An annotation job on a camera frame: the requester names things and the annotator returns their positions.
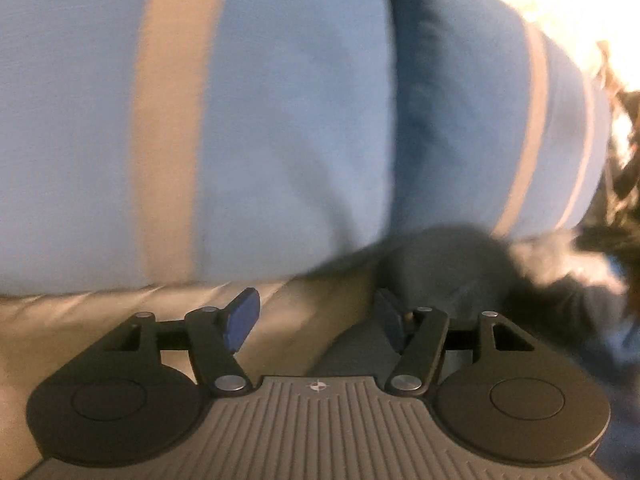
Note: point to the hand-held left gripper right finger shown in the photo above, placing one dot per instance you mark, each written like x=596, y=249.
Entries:
x=390, y=317

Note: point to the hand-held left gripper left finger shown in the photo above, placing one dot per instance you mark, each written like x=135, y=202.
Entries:
x=245, y=315

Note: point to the blue fleece jacket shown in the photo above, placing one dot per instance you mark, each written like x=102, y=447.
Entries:
x=450, y=270

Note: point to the grey quilted bedspread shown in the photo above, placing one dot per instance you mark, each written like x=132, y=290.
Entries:
x=75, y=320

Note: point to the large blue striped pillow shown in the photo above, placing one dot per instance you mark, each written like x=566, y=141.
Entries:
x=475, y=135

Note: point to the small blue striped pillow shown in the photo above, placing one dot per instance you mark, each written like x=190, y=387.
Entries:
x=275, y=110

